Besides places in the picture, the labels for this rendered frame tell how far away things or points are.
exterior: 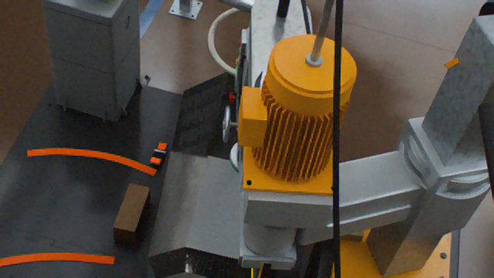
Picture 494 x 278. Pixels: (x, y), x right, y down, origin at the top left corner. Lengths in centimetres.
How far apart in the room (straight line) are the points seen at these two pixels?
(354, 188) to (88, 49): 208
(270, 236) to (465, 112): 74
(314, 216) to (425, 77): 308
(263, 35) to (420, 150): 68
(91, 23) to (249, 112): 210
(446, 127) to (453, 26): 324
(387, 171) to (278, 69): 81
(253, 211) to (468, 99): 74
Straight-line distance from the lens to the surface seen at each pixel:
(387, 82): 487
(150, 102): 441
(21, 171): 413
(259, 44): 240
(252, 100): 184
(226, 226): 293
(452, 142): 230
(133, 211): 376
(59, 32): 397
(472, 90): 217
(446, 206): 247
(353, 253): 300
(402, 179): 241
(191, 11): 507
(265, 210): 200
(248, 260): 240
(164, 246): 298
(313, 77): 174
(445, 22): 554
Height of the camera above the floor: 329
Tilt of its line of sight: 50 degrees down
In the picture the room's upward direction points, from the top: 11 degrees clockwise
